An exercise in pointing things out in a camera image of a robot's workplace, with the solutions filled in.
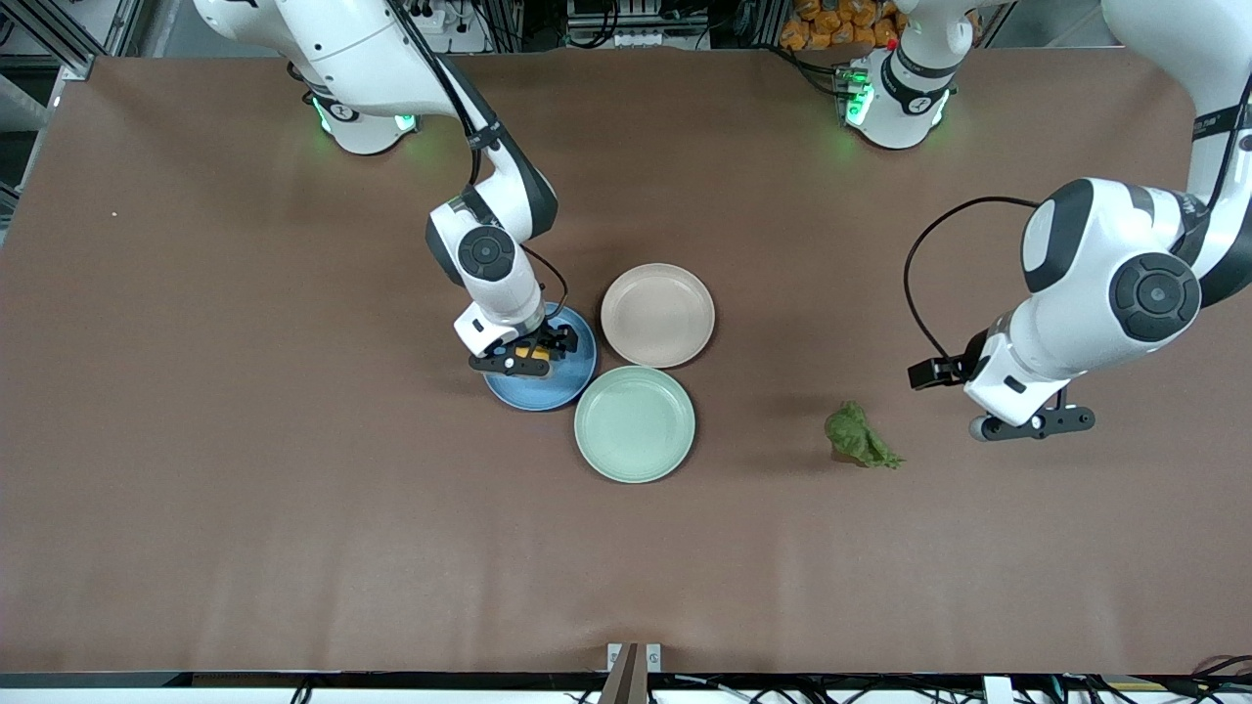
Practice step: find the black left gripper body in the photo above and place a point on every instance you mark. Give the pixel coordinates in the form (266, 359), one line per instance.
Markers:
(960, 367)

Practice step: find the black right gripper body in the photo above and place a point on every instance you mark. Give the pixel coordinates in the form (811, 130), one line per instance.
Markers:
(554, 341)

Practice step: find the yellow lemon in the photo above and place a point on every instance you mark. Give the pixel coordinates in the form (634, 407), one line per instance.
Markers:
(528, 350)

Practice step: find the green lettuce leaf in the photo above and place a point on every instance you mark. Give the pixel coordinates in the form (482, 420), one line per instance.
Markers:
(856, 435)

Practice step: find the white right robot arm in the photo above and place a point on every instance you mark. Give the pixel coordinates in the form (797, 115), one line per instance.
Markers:
(352, 49)

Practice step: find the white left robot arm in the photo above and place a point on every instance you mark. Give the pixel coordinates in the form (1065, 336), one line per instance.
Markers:
(1086, 244)

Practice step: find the blue plate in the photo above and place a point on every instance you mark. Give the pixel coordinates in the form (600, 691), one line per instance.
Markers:
(548, 391)

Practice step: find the beige plate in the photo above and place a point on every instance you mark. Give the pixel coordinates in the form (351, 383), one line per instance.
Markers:
(657, 316)

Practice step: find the mint green plate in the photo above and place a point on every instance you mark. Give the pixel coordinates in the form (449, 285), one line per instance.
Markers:
(636, 425)

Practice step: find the small base controller board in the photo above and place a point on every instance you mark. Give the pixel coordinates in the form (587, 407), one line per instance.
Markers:
(849, 80)

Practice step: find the white background equipment box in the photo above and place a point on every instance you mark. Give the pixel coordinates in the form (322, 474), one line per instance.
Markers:
(636, 39)

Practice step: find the brown table cover mat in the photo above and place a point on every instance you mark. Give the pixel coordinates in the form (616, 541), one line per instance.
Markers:
(293, 538)

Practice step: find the white power strip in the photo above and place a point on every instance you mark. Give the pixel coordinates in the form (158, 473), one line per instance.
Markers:
(430, 22)

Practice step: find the bag of orange fruits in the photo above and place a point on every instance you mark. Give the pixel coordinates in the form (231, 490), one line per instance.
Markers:
(822, 24)

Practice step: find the black right camera mount bracket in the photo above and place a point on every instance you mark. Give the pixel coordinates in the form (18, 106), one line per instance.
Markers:
(489, 362)

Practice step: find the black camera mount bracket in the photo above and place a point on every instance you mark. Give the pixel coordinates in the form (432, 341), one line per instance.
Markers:
(1047, 422)
(489, 362)

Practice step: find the black left camera mount bracket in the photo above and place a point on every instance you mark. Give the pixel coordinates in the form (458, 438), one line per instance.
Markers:
(1047, 422)

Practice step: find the small metal bracket plate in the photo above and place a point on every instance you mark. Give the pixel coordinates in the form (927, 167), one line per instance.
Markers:
(653, 657)

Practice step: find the brown camera stand pole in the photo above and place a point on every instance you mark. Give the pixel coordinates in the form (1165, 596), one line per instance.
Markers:
(626, 684)

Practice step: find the aluminium frame profile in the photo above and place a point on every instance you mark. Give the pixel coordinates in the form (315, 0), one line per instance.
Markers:
(73, 54)

